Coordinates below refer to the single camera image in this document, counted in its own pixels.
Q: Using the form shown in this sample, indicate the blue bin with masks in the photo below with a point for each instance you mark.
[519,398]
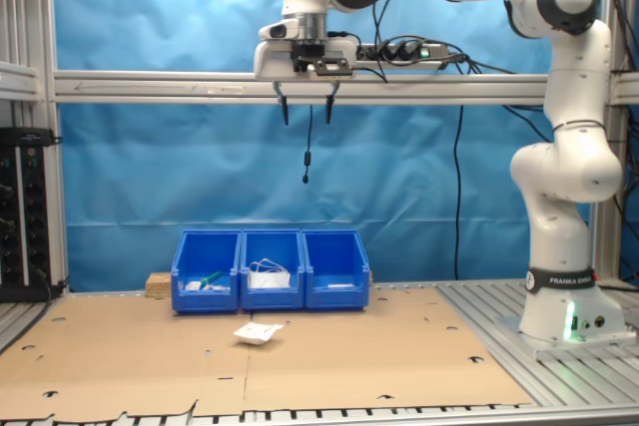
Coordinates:
[272,300]

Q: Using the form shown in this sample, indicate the brown cardboard sheet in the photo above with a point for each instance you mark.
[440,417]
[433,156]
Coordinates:
[349,361]

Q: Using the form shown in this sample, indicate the aluminium frame post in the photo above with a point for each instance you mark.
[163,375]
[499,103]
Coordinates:
[606,226]
[42,22]

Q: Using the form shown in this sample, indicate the blue bin with cotton packets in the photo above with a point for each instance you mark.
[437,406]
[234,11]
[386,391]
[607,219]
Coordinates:
[337,300]

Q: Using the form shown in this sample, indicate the horizontal aluminium beam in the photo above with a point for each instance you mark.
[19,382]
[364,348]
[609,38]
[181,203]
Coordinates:
[150,87]

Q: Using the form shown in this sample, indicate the stack of white face masks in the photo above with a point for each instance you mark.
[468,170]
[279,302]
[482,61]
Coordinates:
[269,280]

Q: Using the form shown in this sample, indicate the chipboard wood block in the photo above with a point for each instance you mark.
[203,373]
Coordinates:
[160,286]

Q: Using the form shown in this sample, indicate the black electronics rack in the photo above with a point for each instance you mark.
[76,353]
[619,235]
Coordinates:
[30,221]

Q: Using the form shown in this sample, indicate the long white printed packet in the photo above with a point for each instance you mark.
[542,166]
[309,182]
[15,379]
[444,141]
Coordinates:
[192,286]

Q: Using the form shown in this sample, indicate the white printed cotton packet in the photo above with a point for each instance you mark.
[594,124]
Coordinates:
[344,286]
[257,333]

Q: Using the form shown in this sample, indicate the loose green syringe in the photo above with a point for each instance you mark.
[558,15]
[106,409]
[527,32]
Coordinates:
[212,277]

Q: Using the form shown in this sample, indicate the blue bin with syringes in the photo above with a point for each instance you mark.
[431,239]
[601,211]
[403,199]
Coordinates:
[199,301]

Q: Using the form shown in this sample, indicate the aluminium side rail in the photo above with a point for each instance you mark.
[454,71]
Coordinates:
[20,82]

